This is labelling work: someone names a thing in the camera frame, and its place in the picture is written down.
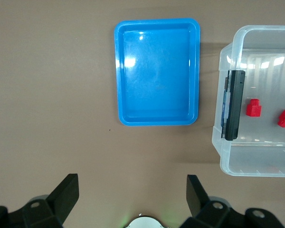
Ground blue plastic tray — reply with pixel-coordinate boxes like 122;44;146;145
114;17;202;126

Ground clear plastic storage box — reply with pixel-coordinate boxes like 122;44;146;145
211;25;285;178

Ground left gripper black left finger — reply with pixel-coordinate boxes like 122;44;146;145
0;173;80;228

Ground black box latch handle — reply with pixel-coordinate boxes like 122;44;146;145
221;70;246;142

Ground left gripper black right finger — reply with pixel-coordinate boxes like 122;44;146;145
180;174;285;228

